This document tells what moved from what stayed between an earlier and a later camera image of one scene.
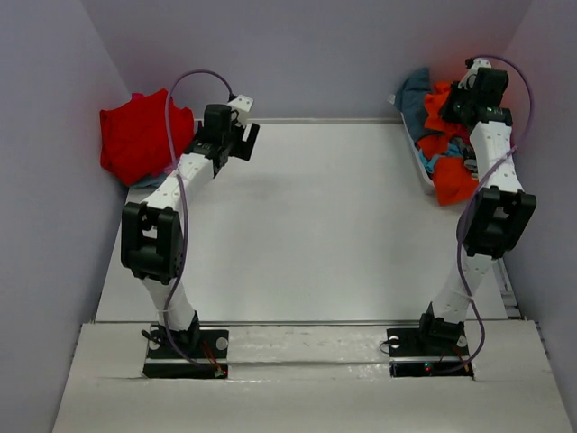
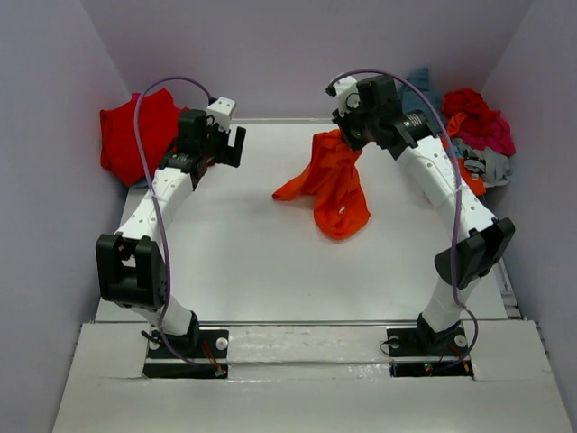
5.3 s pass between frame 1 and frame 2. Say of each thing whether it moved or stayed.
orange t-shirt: moved
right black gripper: moved
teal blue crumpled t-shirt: stayed
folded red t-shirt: stayed
